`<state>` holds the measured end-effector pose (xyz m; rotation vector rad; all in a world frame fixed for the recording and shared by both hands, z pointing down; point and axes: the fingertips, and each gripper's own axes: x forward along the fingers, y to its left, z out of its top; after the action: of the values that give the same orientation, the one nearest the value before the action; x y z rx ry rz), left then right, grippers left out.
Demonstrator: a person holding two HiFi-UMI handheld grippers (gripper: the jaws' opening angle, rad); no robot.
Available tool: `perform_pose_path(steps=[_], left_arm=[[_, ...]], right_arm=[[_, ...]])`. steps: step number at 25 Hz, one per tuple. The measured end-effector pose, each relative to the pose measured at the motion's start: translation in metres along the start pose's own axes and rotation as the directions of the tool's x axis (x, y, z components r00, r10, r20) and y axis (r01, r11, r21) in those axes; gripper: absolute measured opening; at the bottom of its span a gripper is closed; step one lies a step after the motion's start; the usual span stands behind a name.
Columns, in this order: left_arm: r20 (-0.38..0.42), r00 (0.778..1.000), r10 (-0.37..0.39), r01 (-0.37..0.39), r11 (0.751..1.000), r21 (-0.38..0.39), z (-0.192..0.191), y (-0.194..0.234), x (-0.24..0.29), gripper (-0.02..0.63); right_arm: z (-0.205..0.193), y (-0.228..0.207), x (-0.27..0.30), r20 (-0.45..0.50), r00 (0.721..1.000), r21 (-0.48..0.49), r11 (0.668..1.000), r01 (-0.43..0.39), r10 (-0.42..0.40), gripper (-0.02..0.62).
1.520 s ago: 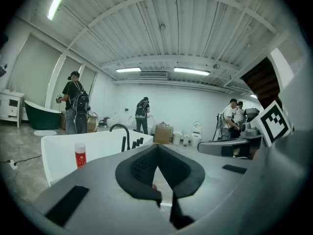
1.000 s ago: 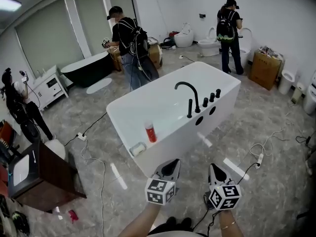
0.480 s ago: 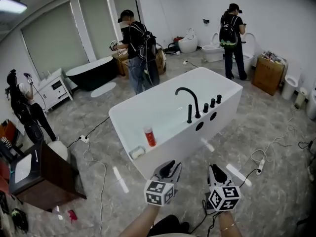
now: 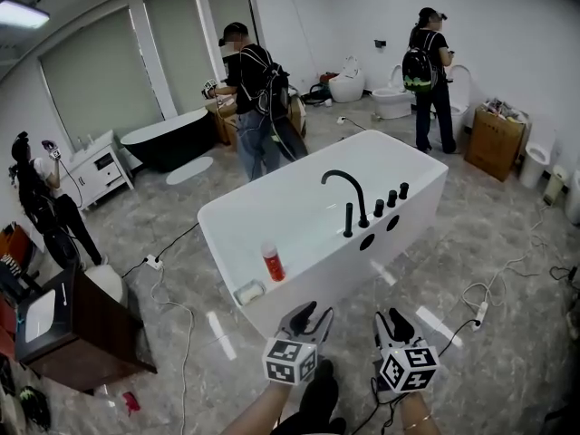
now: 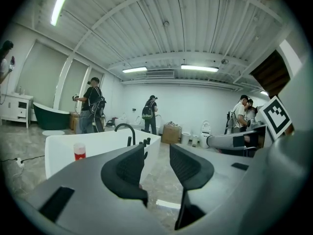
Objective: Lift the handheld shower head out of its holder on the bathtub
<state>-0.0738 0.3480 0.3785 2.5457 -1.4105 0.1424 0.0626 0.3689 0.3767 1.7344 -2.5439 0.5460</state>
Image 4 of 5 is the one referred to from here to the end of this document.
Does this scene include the white trash bin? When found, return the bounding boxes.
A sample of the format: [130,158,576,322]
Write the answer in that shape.
[542,165,570,207]

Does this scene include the person's right forearm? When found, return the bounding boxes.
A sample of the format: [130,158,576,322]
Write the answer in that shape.
[397,388,443,435]

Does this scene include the brown wooden cabinet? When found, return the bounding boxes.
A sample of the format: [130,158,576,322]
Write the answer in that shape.
[205,92,308,150]

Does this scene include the dark wooden sink cabinet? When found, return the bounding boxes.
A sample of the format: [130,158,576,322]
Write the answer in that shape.
[14,264,159,392]

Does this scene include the red object on floor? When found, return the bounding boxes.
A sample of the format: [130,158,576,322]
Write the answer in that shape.
[121,391,142,417]

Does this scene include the white round stool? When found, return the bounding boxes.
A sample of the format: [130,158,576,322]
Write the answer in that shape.
[84,264,129,308]

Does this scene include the black floor cable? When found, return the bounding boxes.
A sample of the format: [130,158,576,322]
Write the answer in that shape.
[121,222,201,280]

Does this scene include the grey window blinds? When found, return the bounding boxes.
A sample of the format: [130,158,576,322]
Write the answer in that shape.
[37,0,259,140]

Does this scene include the black backpack with cables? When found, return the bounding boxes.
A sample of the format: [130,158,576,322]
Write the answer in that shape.
[251,63,291,118]

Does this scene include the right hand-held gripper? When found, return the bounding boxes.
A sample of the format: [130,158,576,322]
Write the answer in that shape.
[372,307,441,395]

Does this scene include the ceiling light panel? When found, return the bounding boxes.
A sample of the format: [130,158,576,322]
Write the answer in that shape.
[0,0,52,30]

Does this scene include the black curved faucet spout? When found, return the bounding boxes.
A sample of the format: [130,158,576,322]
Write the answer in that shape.
[320,169,371,229]

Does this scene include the black oval bathtub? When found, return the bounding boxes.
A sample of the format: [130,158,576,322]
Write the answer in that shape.
[119,106,218,174]

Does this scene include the white egg-shaped toilet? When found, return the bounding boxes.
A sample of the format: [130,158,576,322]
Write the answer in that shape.
[327,54,366,104]

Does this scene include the small white toilet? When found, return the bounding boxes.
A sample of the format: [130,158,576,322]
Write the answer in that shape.
[517,128,557,190]

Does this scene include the black and green backpack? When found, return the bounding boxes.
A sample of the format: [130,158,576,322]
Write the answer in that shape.
[401,46,440,94]

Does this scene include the person's black trousers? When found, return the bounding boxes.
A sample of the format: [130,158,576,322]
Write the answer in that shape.
[270,359,348,435]

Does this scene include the red spray bottle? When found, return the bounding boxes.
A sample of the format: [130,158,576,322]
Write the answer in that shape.
[260,241,287,283]

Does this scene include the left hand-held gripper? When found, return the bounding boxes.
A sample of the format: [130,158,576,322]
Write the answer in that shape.
[262,300,335,387]

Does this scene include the clear soap dish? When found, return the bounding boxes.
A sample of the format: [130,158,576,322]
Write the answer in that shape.
[233,279,267,306]

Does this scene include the person's left forearm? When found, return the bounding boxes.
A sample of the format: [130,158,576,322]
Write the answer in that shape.
[220,380,296,435]

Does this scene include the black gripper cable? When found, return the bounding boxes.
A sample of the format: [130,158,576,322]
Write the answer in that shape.
[435,318,482,358]

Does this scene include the white floor cable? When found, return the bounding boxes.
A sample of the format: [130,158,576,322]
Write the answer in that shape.
[149,267,197,435]
[461,204,550,317]

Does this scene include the white vanity cabinet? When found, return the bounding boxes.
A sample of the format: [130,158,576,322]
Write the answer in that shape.
[65,129,136,211]

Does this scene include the white rectangular bathtub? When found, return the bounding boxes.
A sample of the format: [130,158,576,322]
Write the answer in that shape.
[197,129,450,340]

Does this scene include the thin gold bracelet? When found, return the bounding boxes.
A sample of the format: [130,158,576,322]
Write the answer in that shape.
[401,413,434,430]

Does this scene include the brown cardboard box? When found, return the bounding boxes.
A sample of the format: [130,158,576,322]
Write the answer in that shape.
[463,104,529,183]

